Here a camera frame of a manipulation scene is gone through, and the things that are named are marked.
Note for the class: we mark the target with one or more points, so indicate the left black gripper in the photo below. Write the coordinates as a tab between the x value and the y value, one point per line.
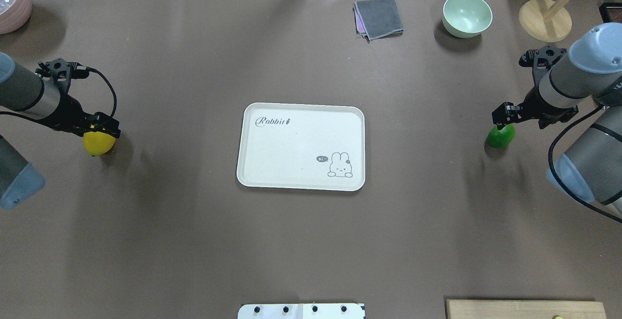
69	116

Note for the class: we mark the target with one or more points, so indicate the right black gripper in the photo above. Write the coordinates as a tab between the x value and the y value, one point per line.
541	104

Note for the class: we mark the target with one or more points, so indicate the yellow lemon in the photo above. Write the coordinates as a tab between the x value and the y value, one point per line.
97	143

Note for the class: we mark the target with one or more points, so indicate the green lime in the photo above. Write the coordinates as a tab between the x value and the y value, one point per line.
501	138

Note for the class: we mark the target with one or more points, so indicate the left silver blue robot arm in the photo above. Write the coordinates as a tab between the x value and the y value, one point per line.
42	97

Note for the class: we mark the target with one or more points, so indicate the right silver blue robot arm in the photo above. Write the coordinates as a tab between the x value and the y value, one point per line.
581	87

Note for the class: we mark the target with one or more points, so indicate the cream rabbit tray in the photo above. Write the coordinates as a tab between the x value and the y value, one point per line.
304	147

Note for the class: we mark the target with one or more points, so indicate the wooden mug tree stand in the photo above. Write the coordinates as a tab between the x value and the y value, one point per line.
546	20

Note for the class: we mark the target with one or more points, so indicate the mint green bowl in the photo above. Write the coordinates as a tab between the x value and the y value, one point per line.
466	18

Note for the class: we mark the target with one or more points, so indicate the pink bowl with ice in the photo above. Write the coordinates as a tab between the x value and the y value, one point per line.
14	14

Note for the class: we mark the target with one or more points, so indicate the grey folded cloth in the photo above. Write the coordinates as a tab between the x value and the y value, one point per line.
376	19

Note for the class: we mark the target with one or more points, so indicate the wooden cutting board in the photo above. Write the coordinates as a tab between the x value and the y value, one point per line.
487	309

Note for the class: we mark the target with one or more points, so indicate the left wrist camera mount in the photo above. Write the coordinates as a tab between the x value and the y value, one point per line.
60	72

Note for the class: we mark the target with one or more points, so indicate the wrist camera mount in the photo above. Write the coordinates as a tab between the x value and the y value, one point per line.
541	60
60	72

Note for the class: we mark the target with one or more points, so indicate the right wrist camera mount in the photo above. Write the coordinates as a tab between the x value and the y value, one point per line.
541	60

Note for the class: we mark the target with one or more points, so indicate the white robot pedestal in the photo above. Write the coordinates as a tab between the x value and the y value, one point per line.
337	310

